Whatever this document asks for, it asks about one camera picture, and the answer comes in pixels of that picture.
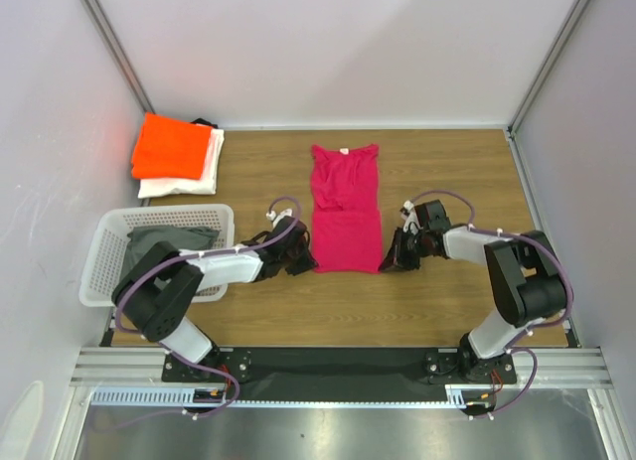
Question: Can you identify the pink t shirt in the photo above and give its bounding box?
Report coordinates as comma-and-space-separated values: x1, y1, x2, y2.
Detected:
310, 144, 383, 274

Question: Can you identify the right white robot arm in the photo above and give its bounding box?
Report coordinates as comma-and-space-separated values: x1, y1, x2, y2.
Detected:
379, 200, 573, 383

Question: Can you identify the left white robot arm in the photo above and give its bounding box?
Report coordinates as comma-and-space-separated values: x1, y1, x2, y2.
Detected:
111, 215, 316, 381

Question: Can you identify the white folded t shirt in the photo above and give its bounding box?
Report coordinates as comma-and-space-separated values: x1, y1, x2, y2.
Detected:
137, 128, 225, 199

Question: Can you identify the grey t shirt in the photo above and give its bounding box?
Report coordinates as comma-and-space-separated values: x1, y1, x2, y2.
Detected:
120, 226, 220, 279

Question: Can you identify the black folded t shirt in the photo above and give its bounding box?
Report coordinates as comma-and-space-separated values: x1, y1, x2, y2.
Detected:
191, 117, 219, 129

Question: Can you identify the orange folded t shirt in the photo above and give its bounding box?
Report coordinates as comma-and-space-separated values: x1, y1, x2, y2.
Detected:
131, 112, 212, 180

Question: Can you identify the white plastic basket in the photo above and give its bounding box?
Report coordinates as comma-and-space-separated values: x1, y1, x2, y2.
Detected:
79, 204, 235, 307

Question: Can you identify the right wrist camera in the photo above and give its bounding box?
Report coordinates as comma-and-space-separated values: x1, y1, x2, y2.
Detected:
400, 200, 420, 234

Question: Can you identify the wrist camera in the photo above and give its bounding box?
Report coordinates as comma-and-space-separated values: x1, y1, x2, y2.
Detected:
265, 209, 294, 228
400, 200, 420, 234

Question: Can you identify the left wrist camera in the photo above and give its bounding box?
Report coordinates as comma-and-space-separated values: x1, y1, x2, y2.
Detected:
265, 209, 294, 228

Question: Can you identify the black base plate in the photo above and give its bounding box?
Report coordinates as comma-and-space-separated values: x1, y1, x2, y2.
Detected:
163, 345, 518, 404

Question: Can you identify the white cable duct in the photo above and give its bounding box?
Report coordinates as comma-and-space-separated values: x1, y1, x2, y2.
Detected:
90, 384, 496, 411

